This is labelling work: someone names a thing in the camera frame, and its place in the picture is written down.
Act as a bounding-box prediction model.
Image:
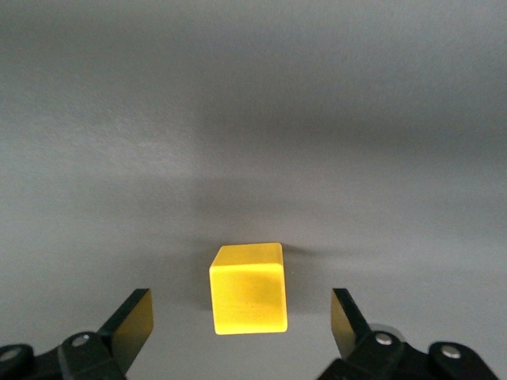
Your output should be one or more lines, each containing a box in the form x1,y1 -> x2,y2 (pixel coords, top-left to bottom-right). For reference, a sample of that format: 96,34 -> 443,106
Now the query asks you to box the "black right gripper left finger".
0,287 -> 155,380

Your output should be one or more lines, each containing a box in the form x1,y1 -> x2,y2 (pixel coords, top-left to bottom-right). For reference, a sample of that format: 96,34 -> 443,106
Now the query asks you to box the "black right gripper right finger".
316,287 -> 507,380

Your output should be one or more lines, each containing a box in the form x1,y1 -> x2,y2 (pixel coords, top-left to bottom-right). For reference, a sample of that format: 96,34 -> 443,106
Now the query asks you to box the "yellow cube block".
208,241 -> 290,338

